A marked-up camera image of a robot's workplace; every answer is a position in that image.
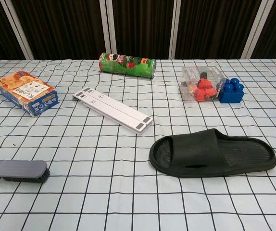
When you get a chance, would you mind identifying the black rubber slipper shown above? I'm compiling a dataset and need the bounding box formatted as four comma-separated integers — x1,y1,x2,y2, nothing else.
149,128,276,179

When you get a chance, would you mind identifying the white folding stand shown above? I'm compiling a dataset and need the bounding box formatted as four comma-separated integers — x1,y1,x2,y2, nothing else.
72,86,154,136

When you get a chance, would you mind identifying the clear plastic box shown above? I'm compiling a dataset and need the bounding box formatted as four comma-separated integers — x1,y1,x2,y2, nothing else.
179,65,227,104

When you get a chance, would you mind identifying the green chips can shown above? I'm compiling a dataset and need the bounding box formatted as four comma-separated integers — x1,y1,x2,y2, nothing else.
98,52,158,80

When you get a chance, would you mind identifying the white black checked tablecloth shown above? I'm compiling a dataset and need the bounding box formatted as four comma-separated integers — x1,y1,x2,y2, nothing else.
0,58,276,231

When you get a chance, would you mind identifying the grey scrub brush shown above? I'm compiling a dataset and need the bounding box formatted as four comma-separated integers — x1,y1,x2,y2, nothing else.
0,159,51,184

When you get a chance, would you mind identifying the orange and blue snack box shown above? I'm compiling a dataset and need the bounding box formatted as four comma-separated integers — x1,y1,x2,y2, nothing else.
0,70,60,118

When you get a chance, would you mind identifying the red plastic block piece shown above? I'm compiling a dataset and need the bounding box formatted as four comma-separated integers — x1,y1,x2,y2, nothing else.
205,87,218,99
192,87,207,103
197,78,213,90

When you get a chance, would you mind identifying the blue building block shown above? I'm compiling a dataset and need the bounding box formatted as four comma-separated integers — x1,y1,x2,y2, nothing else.
218,77,246,104

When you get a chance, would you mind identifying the white screen frame post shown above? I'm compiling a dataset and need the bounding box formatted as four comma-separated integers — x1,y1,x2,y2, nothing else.
169,0,185,60
99,0,118,60
0,0,35,60
240,0,274,59

